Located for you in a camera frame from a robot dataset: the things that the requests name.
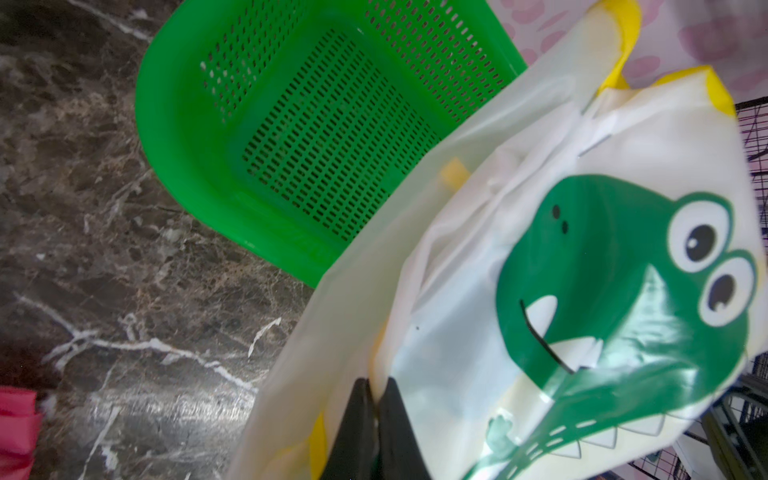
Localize white dinosaur raincoat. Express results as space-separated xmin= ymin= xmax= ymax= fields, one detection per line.
xmin=227 ymin=1 xmax=767 ymax=479

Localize magenta raincoat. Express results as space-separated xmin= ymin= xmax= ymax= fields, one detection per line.
xmin=1 ymin=386 xmax=43 ymax=480

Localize black wire organizer rack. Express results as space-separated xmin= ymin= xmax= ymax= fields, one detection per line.
xmin=623 ymin=95 xmax=768 ymax=480

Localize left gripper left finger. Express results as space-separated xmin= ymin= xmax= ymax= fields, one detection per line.
xmin=320 ymin=378 xmax=377 ymax=480

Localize green plastic basket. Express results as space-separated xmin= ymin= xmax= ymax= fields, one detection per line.
xmin=135 ymin=0 xmax=526 ymax=286

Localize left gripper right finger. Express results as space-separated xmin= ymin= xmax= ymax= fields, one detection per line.
xmin=377 ymin=378 xmax=431 ymax=480

